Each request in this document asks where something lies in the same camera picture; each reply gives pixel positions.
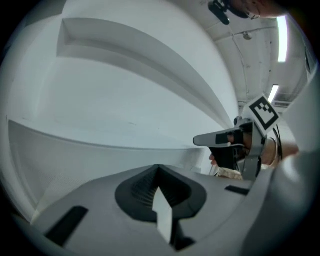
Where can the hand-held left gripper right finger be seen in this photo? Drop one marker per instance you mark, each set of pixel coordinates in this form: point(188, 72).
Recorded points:
point(215, 200)

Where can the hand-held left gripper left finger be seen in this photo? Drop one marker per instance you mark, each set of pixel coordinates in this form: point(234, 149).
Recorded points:
point(100, 200)

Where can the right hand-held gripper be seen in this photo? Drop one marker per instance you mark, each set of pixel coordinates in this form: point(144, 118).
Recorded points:
point(260, 112)

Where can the person's right forearm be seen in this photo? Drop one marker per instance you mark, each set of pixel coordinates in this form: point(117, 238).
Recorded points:
point(271, 152)

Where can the person's right hand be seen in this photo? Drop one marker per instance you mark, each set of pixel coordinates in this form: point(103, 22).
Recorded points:
point(246, 143)

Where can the ceiling tube light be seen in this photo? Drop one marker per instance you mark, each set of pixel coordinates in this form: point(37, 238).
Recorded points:
point(273, 91)
point(282, 38)

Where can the person's head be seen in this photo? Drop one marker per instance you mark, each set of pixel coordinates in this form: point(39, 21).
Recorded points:
point(265, 8)

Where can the ceiling security camera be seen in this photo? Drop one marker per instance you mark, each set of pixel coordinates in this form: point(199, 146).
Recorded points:
point(247, 35)

